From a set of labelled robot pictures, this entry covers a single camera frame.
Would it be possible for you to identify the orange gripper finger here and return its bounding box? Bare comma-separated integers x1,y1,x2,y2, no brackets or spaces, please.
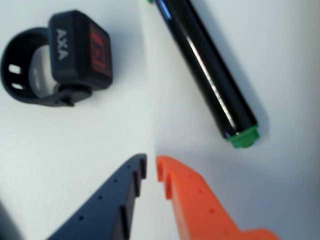
155,154,281,240

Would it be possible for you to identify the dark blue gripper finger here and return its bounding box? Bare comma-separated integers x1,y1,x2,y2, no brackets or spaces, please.
46,153,148,240

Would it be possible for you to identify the black marker with green cap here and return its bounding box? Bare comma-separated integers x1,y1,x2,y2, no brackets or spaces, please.
145,0,261,150

